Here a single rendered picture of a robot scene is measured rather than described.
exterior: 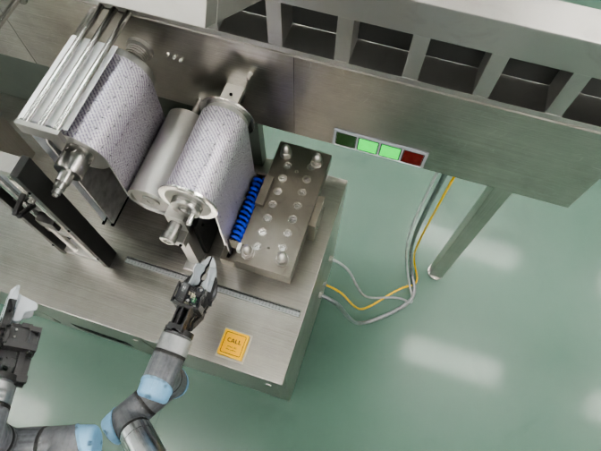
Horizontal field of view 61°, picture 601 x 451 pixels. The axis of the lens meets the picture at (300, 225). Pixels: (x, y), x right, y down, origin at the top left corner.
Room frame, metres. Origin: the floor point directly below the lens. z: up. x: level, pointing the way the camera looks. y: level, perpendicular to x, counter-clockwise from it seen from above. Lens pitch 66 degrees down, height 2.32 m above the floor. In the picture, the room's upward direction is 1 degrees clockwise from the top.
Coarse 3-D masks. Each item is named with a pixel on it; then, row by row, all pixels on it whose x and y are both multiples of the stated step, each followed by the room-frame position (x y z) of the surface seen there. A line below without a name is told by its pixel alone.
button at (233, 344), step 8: (224, 336) 0.28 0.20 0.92; (232, 336) 0.28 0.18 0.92; (240, 336) 0.29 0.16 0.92; (248, 336) 0.29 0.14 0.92; (224, 344) 0.27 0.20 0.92; (232, 344) 0.27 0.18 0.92; (240, 344) 0.27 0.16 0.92; (224, 352) 0.24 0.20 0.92; (232, 352) 0.24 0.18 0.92; (240, 352) 0.24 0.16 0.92; (240, 360) 0.22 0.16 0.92
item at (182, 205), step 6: (174, 198) 0.53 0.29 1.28; (180, 198) 0.52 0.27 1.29; (186, 198) 0.52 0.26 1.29; (174, 204) 0.52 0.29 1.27; (180, 204) 0.51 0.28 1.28; (186, 204) 0.51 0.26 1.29; (192, 204) 0.51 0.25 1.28; (198, 204) 0.52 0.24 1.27; (174, 210) 0.52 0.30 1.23; (180, 210) 0.51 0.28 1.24; (186, 210) 0.51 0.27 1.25; (192, 210) 0.50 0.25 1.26; (198, 210) 0.50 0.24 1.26; (186, 216) 0.51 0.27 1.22; (198, 216) 0.50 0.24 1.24
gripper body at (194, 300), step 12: (180, 288) 0.35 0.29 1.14; (192, 288) 0.35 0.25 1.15; (180, 300) 0.32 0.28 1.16; (192, 300) 0.32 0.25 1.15; (204, 300) 0.33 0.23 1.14; (180, 312) 0.29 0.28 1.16; (192, 312) 0.30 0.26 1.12; (204, 312) 0.31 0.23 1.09; (168, 324) 0.26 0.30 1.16; (180, 324) 0.27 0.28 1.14; (192, 336) 0.25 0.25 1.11
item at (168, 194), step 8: (208, 104) 0.79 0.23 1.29; (216, 104) 0.77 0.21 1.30; (224, 104) 0.77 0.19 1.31; (240, 112) 0.76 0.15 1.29; (168, 192) 0.54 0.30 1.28; (176, 192) 0.53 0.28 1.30; (184, 192) 0.53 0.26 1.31; (168, 200) 0.54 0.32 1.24; (200, 200) 0.52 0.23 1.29; (208, 208) 0.51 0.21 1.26; (200, 216) 0.52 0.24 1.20
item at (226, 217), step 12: (240, 168) 0.67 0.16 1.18; (252, 168) 0.73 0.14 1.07; (240, 180) 0.65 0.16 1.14; (252, 180) 0.72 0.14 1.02; (228, 192) 0.59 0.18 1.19; (240, 192) 0.64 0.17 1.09; (228, 204) 0.58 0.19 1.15; (240, 204) 0.63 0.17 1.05; (216, 216) 0.52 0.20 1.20; (228, 216) 0.56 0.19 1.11; (228, 228) 0.55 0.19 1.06
